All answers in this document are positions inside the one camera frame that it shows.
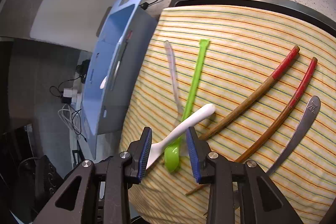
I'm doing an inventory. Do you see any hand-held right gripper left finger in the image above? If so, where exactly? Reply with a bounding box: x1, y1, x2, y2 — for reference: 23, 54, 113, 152
33, 126, 153, 224

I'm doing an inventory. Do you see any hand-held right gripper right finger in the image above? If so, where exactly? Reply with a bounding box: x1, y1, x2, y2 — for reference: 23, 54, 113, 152
185, 126, 305, 224

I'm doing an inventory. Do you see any white plastic spoon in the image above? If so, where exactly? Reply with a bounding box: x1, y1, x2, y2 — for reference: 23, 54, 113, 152
146, 103, 216, 170

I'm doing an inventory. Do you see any green plastic spoon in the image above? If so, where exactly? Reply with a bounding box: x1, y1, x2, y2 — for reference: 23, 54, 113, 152
164, 39, 210, 172

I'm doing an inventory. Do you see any clear plastic spoon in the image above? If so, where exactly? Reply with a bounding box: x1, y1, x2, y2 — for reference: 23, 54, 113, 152
164, 40, 184, 119

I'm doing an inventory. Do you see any blue drain basket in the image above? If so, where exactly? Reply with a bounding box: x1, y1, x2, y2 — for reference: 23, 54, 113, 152
81, 0, 158, 159

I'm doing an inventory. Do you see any white power adapter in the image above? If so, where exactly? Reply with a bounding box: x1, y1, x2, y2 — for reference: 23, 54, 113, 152
62, 88, 83, 104

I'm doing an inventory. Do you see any black speaker box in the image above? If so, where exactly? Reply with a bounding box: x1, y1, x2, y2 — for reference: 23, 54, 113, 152
0, 124, 64, 214

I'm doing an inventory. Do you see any black plug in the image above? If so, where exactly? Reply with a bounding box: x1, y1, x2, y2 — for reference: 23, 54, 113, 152
76, 59, 90, 75

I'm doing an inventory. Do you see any striped yellow cloth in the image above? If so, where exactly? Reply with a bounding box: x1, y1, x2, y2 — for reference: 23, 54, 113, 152
119, 5, 336, 224

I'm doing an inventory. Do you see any white cutting board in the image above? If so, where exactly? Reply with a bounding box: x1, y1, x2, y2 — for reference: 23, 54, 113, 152
29, 0, 118, 51

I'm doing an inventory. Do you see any steel sink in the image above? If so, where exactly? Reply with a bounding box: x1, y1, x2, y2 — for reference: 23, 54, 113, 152
168, 0, 336, 38

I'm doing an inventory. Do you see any coiled white cable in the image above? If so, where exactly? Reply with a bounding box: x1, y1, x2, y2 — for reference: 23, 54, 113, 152
59, 105, 82, 136

